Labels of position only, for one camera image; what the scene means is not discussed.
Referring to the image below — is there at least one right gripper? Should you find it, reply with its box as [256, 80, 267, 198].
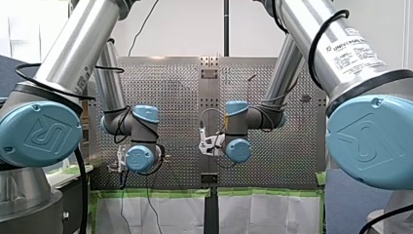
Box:
[209, 141, 226, 156]

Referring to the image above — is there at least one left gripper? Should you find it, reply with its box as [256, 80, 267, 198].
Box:
[155, 144, 167, 168]

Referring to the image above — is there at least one black upright pole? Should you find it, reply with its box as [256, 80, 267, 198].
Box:
[223, 0, 231, 59]

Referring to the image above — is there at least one grey board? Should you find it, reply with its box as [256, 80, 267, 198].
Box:
[325, 168, 394, 234]

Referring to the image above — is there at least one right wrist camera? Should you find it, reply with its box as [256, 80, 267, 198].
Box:
[198, 127, 226, 158]

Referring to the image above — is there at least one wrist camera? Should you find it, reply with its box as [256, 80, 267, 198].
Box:
[198, 127, 226, 158]
[107, 144, 129, 174]

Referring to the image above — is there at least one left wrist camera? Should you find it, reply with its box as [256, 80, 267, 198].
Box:
[107, 144, 129, 174]

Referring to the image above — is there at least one black cable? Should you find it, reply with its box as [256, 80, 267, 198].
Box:
[14, 62, 127, 101]
[144, 184, 164, 234]
[73, 146, 90, 234]
[307, 9, 351, 92]
[357, 203, 413, 234]
[127, 0, 161, 58]

